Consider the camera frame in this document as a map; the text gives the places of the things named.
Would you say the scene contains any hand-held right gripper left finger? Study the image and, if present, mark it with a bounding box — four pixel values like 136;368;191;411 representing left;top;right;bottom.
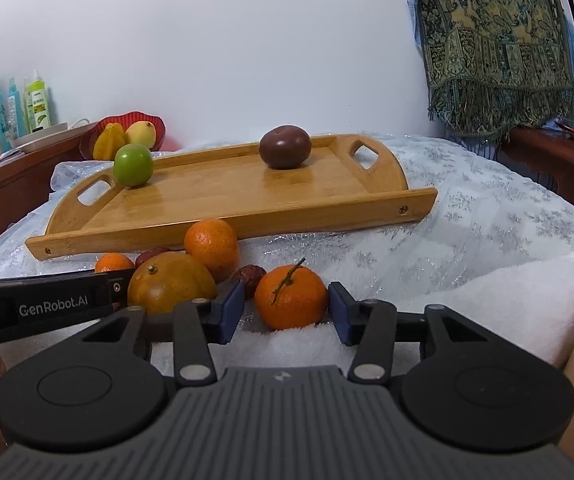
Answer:
81;280;246;388

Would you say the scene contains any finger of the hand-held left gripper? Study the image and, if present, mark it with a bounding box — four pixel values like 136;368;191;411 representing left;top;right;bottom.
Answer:
94;268;138;314

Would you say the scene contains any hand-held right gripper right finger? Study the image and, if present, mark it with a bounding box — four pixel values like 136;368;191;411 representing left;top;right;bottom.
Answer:
328;281;493;385

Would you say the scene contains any small orange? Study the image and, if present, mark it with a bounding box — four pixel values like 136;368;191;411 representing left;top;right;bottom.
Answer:
95;252;136;274

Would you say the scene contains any red date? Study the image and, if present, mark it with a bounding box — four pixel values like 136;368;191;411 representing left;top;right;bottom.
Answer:
230;264;268;301
135;246;172;268

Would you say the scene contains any tangerine with stem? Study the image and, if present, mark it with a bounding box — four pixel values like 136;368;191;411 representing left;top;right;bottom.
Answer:
254;258;330;331

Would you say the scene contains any wooden tray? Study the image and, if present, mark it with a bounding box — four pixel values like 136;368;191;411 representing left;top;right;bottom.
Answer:
25;132;439;262

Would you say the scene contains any large greenish orange citrus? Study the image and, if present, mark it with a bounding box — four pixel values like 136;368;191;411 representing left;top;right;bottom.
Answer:
127;251;219;316

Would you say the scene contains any round orange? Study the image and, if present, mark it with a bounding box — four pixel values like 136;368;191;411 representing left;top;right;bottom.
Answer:
184;218;241;283

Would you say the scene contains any wooden cabinet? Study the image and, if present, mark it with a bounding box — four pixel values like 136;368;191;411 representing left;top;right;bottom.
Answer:
0;122;100;256

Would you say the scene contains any green apple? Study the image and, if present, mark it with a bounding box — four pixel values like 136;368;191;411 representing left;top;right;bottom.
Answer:
113;143;154;188

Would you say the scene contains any yellow starfruit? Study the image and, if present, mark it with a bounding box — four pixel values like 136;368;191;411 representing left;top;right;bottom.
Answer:
93;122;128;162

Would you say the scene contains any yellow mango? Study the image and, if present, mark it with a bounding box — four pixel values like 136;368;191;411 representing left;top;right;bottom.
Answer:
124;121;159;151

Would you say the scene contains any sheer snowflake cloth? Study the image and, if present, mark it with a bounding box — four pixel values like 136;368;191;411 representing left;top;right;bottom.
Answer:
0;132;574;311

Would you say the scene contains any dark purple passion fruit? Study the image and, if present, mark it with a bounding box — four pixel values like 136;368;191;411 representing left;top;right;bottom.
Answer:
259;125;312;170

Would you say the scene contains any red fruit bowl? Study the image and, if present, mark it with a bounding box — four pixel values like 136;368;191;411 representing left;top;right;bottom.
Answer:
79;114;166;161

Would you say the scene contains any white flat box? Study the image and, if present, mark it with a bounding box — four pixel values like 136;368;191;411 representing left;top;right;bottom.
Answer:
9;121;70;153

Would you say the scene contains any white towel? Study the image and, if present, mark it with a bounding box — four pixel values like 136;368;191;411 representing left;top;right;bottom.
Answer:
147;237;574;376

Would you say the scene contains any green and white bottle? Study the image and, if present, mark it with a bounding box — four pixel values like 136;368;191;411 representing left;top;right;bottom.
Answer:
23;71;52;135

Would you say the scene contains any dark wooden side table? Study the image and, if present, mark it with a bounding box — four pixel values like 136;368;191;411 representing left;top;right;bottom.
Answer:
497;125;574;213

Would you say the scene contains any green patterned fringed scarf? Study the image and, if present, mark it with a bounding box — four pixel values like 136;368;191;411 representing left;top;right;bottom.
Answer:
409;0;574;137

